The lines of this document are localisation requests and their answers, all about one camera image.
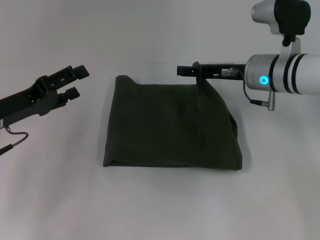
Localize dark green FREE! t-shirt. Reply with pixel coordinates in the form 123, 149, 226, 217
102, 74, 245, 172

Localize left gripper cable with plug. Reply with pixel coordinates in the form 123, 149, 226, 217
0, 126, 30, 156

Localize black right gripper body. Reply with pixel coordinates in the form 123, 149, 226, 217
199, 62, 248, 82

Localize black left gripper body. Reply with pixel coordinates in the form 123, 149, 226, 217
0, 75, 62, 124

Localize right gripper cable with plug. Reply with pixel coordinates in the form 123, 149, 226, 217
220, 66, 276, 112

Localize gripper cable with plug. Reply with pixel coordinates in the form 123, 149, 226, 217
220, 66, 276, 112
0, 126, 30, 156

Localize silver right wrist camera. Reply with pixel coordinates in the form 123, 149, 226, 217
250, 0, 312, 48

